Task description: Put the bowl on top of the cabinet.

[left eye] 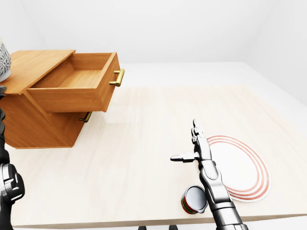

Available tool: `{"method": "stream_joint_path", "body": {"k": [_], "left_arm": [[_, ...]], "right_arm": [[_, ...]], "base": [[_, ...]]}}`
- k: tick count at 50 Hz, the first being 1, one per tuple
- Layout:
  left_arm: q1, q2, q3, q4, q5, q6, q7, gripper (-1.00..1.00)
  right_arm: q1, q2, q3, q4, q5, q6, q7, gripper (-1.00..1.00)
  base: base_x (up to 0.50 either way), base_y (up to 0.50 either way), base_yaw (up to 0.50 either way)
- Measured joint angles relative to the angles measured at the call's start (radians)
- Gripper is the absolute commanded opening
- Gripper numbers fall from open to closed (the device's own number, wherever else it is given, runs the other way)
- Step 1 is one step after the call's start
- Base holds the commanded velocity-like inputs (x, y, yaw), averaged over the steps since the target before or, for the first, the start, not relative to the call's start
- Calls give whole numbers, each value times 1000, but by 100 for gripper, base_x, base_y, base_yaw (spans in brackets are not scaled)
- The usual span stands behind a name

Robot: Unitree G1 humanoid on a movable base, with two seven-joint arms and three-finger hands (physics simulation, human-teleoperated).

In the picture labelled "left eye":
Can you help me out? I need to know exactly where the white plate with red rings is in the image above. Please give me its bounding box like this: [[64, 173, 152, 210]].
[[204, 135, 272, 203]]

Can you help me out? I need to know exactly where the brass drawer handle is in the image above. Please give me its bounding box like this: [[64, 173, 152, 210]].
[[108, 69, 125, 87], [79, 111, 93, 123]]

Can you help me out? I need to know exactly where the wooden cabinet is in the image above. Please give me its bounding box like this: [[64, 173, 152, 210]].
[[0, 49, 93, 150]]

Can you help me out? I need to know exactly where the open wooden drawer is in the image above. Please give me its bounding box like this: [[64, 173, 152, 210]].
[[26, 52, 121, 114]]

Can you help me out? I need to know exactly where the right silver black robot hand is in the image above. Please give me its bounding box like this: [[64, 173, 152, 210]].
[[170, 118, 213, 166]]

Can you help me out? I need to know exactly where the grey patterned bowl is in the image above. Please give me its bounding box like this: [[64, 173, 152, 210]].
[[0, 37, 12, 83]]

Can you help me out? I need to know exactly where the red green tin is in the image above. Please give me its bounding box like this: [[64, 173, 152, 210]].
[[180, 184, 209, 215]]

